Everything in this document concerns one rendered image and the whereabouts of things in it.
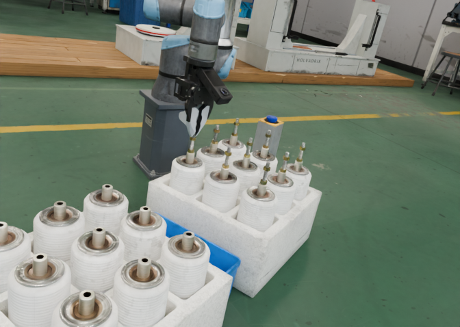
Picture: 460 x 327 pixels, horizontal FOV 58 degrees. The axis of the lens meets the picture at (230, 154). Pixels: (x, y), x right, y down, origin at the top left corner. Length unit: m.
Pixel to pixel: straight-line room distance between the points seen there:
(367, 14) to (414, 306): 3.67
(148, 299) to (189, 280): 0.12
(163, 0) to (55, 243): 0.67
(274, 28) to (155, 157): 2.32
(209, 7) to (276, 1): 2.62
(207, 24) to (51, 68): 1.88
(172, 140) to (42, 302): 0.95
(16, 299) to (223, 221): 0.53
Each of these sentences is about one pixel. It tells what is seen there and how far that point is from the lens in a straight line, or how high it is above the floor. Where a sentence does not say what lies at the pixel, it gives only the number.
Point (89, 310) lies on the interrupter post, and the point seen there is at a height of 0.26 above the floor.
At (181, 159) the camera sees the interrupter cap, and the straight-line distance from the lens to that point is 1.18.
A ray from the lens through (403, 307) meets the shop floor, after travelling 1.32.
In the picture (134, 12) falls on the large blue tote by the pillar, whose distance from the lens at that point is 5.49.
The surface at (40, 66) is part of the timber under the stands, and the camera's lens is 2.82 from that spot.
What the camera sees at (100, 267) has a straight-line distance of 0.80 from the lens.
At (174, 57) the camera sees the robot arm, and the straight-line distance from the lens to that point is 1.50.
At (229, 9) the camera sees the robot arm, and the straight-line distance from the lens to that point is 1.48.
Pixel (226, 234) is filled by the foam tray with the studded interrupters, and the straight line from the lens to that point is 1.09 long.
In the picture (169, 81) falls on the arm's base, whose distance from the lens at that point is 1.52.
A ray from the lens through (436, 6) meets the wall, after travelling 6.53.
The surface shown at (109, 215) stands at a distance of 0.94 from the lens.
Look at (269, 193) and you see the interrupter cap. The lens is 1.09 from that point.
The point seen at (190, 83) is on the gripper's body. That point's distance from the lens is 1.09.
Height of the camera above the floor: 0.74
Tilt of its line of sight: 23 degrees down
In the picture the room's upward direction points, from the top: 11 degrees clockwise
